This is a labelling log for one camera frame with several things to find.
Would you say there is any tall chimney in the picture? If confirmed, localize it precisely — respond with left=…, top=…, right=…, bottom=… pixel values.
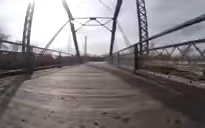
left=83, top=35, right=88, bottom=58

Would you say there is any grey wooden plank bridge deck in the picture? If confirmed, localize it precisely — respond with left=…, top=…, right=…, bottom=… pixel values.
left=0, top=61, right=205, bottom=128

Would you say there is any metal bridge railing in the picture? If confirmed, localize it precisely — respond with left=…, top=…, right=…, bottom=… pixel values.
left=0, top=37, right=83, bottom=76
left=108, top=10, right=205, bottom=84

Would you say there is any steel bridge truss frame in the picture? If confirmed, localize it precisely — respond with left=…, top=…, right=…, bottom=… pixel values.
left=21, top=0, right=150, bottom=64

